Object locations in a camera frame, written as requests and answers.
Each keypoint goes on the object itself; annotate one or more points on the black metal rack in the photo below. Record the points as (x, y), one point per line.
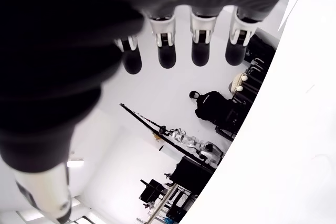
(262, 43)

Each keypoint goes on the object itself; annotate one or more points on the black frame chair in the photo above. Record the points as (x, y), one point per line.
(228, 129)

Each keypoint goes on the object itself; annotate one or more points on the beige round cushion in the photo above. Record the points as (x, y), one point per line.
(237, 79)

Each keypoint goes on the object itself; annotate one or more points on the grey metal shelf frame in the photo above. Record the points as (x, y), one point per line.
(164, 203)

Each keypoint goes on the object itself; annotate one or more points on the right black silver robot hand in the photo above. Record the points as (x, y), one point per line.
(65, 37)

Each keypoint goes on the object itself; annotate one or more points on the black box on stand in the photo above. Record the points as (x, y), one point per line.
(153, 190)

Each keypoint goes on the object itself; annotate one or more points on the ceiling light panel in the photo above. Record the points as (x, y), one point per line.
(75, 163)

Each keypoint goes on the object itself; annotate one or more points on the black cabinet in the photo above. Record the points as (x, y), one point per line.
(191, 174)

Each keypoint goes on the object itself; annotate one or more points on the black backpack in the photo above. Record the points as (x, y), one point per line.
(212, 106)

